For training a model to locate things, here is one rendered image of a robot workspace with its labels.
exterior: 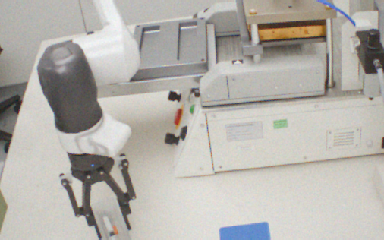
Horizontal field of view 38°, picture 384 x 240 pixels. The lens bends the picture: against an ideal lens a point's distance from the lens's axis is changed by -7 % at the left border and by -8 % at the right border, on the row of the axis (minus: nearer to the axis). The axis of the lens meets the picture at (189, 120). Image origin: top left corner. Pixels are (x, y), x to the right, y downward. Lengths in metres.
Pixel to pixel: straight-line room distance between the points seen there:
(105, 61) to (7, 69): 2.13
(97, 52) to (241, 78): 0.30
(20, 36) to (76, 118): 2.05
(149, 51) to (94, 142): 0.38
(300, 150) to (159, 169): 0.32
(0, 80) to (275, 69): 2.20
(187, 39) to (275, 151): 0.31
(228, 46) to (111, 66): 0.43
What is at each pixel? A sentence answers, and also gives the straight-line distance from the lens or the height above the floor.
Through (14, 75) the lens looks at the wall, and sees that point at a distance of 3.13.
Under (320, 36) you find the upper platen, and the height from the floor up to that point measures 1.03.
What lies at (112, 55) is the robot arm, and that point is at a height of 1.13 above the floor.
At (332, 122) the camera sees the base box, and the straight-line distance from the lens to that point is 1.23.
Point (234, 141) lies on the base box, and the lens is 1.23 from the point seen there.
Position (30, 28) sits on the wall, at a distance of 2.97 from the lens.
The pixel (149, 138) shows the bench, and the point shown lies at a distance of 1.42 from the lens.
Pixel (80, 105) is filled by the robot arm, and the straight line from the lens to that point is 0.95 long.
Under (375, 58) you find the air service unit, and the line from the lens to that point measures 1.04.
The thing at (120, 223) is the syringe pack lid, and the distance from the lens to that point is 1.20.
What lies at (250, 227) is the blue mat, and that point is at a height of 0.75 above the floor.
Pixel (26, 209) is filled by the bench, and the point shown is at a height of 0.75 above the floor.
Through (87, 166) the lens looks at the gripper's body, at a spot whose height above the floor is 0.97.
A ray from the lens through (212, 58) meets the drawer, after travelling 1.26.
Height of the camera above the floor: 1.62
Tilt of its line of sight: 37 degrees down
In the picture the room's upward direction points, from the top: 9 degrees counter-clockwise
